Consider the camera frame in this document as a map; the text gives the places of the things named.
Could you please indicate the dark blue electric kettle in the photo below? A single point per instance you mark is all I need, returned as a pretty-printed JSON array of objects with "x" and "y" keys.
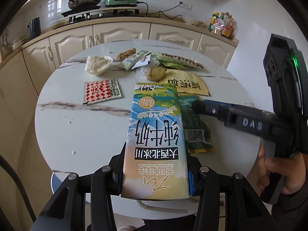
[{"x": 34, "y": 28}]

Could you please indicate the yellow paper bag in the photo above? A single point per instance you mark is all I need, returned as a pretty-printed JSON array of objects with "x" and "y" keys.
[{"x": 186, "y": 82}]

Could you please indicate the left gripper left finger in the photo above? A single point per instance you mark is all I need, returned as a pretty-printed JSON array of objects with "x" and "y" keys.
[{"x": 84, "y": 202}]

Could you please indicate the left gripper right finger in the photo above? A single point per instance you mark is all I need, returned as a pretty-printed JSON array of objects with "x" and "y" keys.
[{"x": 244, "y": 210}]

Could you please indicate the small white sachet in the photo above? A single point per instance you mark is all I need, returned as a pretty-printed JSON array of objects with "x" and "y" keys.
[{"x": 132, "y": 59}]

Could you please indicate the brown food scrap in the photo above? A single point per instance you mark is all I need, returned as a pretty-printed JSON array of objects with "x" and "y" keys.
[{"x": 126, "y": 54}]

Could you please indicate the round brown biscuit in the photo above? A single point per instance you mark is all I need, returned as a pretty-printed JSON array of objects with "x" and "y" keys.
[{"x": 156, "y": 73}]

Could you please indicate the white red long package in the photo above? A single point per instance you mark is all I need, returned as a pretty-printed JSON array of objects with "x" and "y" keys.
[{"x": 176, "y": 62}]

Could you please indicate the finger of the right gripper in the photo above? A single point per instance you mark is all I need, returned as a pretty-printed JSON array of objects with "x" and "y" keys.
[{"x": 211, "y": 108}]

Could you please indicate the round white marble table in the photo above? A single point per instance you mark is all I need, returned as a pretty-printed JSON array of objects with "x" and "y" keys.
[{"x": 81, "y": 139}]

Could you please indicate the milk carton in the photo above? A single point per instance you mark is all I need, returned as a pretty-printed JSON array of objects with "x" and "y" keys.
[{"x": 155, "y": 164}]

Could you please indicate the white wrapper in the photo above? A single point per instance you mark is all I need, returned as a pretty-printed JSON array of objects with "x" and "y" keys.
[{"x": 97, "y": 65}]

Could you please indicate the condiment bottles group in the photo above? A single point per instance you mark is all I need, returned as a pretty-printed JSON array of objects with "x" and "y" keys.
[{"x": 222, "y": 24}]

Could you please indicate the green snack bag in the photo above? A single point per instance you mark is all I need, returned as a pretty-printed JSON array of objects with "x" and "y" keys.
[{"x": 196, "y": 132}]

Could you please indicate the black wok with lid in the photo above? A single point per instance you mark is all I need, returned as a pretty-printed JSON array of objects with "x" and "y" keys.
[{"x": 74, "y": 4}]

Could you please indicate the red white checkered packet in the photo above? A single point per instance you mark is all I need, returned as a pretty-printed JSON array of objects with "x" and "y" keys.
[{"x": 100, "y": 91}]

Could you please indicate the black gas stove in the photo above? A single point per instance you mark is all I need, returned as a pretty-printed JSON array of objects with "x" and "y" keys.
[{"x": 105, "y": 12}]

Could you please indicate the person right hand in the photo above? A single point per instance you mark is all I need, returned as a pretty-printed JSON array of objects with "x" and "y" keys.
[{"x": 293, "y": 170}]

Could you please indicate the lower cream cabinets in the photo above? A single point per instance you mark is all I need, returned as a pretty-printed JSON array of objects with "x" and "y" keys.
[{"x": 25, "y": 71}]

